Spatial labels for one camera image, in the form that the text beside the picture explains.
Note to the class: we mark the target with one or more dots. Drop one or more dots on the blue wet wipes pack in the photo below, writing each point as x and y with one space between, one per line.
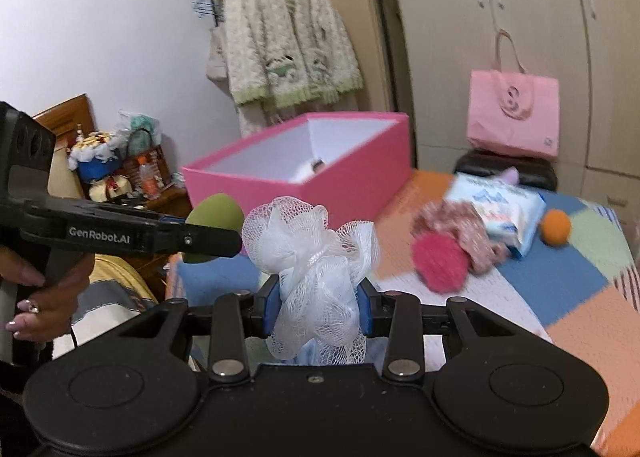
500 207

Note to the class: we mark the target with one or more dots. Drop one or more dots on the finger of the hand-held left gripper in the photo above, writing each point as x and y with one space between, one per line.
125 212
200 242

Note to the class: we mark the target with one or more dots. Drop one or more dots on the black suitcase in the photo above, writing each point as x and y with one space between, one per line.
530 169

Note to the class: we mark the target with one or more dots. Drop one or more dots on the brown woven basket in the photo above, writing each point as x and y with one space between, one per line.
155 159

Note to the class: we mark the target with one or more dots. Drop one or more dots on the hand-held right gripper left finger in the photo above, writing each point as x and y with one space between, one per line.
269 309

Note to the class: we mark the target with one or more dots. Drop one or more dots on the orange label plastic bottle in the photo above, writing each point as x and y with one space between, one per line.
148 179

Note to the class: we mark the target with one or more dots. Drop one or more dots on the white and green fleece cardigan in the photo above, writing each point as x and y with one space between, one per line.
280 27

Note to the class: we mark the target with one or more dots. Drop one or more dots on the orange makeup sponge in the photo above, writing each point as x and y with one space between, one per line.
556 228

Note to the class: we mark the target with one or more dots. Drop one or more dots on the beige wardrobe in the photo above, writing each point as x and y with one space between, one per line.
500 12

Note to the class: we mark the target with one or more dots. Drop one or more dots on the cream and red trinket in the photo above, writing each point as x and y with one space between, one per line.
110 188

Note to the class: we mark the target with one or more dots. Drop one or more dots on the pink tote bag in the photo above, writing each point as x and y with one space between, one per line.
510 112

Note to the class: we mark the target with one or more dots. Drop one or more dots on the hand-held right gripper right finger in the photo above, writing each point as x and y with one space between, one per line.
366 309

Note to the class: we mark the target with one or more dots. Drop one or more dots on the blue wrapped flower bouquet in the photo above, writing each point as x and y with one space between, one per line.
97 152

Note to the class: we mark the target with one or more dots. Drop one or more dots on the pink fluffy ball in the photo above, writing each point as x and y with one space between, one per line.
440 262

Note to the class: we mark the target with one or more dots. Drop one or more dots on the yellow and grey pillow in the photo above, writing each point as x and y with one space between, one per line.
120 282

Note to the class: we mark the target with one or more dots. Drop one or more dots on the green makeup sponge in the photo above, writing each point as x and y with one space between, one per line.
217 212

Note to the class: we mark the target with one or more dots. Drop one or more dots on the clear plastic bag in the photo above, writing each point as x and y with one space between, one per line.
142 124

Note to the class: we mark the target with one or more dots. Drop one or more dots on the person's left hand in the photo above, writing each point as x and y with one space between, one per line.
55 307

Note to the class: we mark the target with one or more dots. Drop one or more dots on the pink storage box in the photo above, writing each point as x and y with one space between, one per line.
350 177

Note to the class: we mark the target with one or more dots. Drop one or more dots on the white mesh bath pouf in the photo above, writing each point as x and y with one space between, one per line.
310 277

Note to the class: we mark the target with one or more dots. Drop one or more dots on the wooden nightstand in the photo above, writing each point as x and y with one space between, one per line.
170 202

